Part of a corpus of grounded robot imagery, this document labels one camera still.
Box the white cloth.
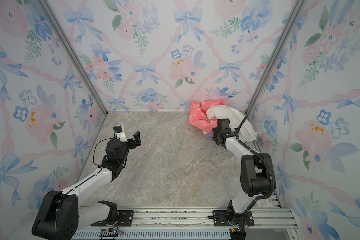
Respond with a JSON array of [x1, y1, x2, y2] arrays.
[[207, 105, 258, 142]]

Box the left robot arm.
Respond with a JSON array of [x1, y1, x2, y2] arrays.
[[32, 126, 142, 240]]

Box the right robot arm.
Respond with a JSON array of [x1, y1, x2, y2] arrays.
[[213, 119, 276, 226]]

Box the pink patterned cloth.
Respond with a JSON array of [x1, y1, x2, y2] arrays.
[[189, 100, 224, 134]]

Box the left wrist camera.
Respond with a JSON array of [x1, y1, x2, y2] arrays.
[[113, 125, 128, 143]]

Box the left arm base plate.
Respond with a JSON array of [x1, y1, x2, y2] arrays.
[[91, 210, 134, 227]]

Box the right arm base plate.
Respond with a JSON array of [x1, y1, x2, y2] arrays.
[[208, 210, 255, 228]]

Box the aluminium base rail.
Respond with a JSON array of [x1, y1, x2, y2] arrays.
[[70, 196, 303, 240]]

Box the right aluminium corner post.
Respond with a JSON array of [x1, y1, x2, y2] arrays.
[[246, 0, 306, 117]]

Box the aluminium corner post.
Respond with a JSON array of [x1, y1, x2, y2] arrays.
[[246, 0, 306, 117], [36, 0, 108, 116]]

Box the left aluminium corner post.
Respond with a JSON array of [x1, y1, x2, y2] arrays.
[[36, 0, 108, 116]]

